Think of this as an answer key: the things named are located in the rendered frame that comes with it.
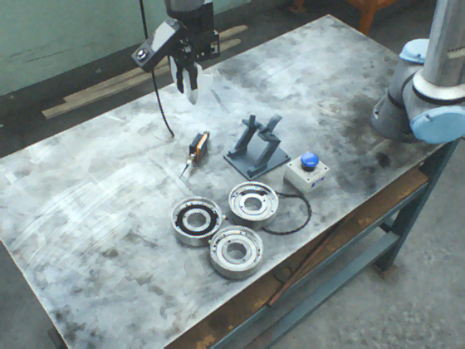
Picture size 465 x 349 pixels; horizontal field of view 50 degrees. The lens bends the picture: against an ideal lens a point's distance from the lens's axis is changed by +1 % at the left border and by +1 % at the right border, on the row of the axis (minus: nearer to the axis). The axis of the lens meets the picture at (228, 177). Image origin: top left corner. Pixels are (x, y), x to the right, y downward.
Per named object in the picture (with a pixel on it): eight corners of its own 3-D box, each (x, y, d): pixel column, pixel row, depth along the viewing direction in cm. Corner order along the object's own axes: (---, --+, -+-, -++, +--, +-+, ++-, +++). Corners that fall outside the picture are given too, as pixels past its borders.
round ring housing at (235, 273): (270, 249, 101) (271, 238, 98) (248, 290, 95) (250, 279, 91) (223, 229, 104) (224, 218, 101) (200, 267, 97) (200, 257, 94)
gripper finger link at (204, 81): (219, 100, 105) (212, 61, 100) (195, 111, 103) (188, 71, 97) (212, 95, 107) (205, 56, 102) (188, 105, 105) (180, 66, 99)
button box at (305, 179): (305, 196, 111) (309, 182, 107) (283, 177, 114) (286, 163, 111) (330, 179, 115) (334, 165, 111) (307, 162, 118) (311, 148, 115)
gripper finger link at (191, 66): (202, 90, 100) (194, 49, 94) (195, 93, 99) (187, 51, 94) (190, 82, 103) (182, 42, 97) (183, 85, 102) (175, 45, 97)
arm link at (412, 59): (431, 79, 126) (452, 31, 116) (445, 114, 117) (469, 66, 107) (384, 76, 126) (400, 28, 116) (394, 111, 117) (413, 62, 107)
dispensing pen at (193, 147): (173, 169, 109) (203, 123, 119) (173, 182, 112) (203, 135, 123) (182, 173, 108) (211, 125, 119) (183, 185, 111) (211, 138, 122)
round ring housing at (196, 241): (178, 253, 99) (177, 242, 96) (167, 213, 106) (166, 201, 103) (227, 243, 102) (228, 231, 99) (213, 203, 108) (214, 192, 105)
